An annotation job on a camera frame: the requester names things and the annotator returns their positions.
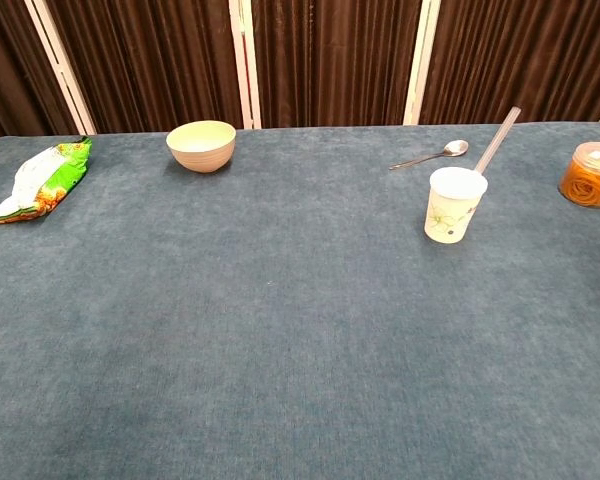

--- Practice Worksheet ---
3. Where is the green white snack bag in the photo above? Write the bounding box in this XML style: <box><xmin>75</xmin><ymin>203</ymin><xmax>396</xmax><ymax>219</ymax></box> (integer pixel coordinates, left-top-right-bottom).
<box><xmin>0</xmin><ymin>136</ymin><xmax>93</xmax><ymax>226</ymax></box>

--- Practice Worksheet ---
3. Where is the beige bowl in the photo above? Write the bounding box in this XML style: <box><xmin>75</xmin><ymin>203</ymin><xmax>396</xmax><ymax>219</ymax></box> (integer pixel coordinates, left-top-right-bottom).
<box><xmin>165</xmin><ymin>119</ymin><xmax>237</xmax><ymax>174</ymax></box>

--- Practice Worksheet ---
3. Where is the blue tablecloth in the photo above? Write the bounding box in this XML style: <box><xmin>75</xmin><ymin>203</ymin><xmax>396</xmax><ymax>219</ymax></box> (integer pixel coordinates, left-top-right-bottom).
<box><xmin>0</xmin><ymin>121</ymin><xmax>600</xmax><ymax>480</ymax></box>

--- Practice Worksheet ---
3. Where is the transparent plastic straw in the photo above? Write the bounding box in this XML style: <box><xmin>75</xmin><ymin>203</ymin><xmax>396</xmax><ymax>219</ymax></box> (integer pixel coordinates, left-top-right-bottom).
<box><xmin>473</xmin><ymin>105</ymin><xmax>523</xmax><ymax>176</ymax></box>

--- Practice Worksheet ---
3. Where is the metal spoon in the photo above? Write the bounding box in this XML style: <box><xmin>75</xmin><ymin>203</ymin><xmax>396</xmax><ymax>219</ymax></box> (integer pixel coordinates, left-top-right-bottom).
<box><xmin>389</xmin><ymin>139</ymin><xmax>470</xmax><ymax>171</ymax></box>

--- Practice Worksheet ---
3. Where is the white floral paper cup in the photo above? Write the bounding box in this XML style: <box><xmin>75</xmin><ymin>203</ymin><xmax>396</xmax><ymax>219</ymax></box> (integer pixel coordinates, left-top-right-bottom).
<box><xmin>423</xmin><ymin>166</ymin><xmax>489</xmax><ymax>245</ymax></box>

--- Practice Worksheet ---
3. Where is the clear jar of rubber bands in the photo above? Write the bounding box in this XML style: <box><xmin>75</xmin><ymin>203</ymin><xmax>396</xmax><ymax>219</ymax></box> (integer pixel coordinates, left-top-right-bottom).
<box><xmin>558</xmin><ymin>141</ymin><xmax>600</xmax><ymax>210</ymax></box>

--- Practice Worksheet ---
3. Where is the white screen frame post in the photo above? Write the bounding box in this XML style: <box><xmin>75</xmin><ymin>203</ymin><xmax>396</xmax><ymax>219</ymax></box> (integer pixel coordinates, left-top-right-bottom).
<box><xmin>23</xmin><ymin>0</ymin><xmax>98</xmax><ymax>136</ymax></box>
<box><xmin>402</xmin><ymin>0</ymin><xmax>442</xmax><ymax>126</ymax></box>
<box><xmin>228</xmin><ymin>0</ymin><xmax>262</xmax><ymax>130</ymax></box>

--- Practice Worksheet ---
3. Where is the dark brown curtain panel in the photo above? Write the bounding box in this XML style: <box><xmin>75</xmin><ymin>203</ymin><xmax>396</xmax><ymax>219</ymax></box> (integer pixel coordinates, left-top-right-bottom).
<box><xmin>250</xmin><ymin>0</ymin><xmax>424</xmax><ymax>130</ymax></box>
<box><xmin>0</xmin><ymin>0</ymin><xmax>80</xmax><ymax>145</ymax></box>
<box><xmin>419</xmin><ymin>0</ymin><xmax>600</xmax><ymax>126</ymax></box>
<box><xmin>45</xmin><ymin>0</ymin><xmax>245</xmax><ymax>135</ymax></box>

